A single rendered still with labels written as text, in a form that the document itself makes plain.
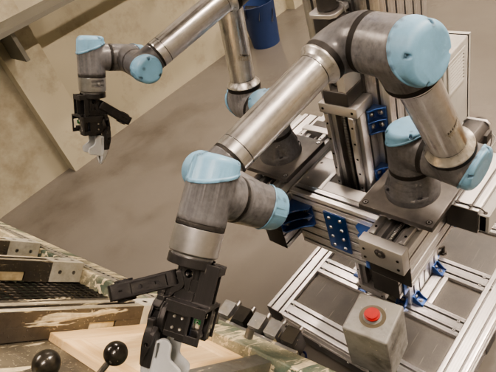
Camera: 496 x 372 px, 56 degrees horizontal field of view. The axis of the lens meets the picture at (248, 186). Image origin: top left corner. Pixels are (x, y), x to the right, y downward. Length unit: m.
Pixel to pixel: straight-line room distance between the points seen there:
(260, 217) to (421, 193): 0.70
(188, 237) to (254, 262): 2.09
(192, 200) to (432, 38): 0.49
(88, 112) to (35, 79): 2.70
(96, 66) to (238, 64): 0.47
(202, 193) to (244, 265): 2.11
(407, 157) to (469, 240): 1.20
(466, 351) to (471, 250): 0.52
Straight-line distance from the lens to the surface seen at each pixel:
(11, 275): 1.67
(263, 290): 2.61
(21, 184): 4.35
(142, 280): 0.72
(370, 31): 0.90
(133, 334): 1.31
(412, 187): 1.33
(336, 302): 2.21
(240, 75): 1.60
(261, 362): 1.26
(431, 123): 1.04
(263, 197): 0.73
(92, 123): 1.41
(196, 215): 0.66
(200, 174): 0.67
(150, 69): 1.28
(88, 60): 1.38
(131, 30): 4.61
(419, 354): 2.05
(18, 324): 1.17
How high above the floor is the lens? 1.99
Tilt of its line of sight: 38 degrees down
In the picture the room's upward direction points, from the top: 20 degrees counter-clockwise
